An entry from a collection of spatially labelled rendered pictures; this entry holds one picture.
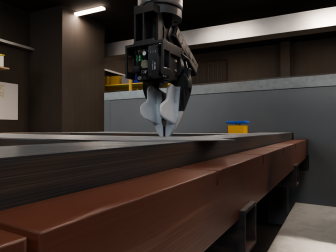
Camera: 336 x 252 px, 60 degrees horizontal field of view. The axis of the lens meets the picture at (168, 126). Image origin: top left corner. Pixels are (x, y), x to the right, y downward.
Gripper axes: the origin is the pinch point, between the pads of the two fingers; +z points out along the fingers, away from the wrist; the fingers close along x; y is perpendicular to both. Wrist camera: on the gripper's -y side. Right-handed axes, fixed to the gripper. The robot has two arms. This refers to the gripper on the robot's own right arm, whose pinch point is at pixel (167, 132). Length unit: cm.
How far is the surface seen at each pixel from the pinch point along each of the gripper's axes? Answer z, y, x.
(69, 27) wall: -254, -462, -556
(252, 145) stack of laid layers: 2.6, -10.4, 12.0
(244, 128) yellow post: 0, -50, -1
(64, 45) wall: -204, -447, -555
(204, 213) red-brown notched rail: 6.0, 22.0, 16.3
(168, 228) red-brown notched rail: 5.5, 27.7, 16.3
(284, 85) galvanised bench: -16, -71, 9
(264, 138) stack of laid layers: 1.5, -20.4, 12.0
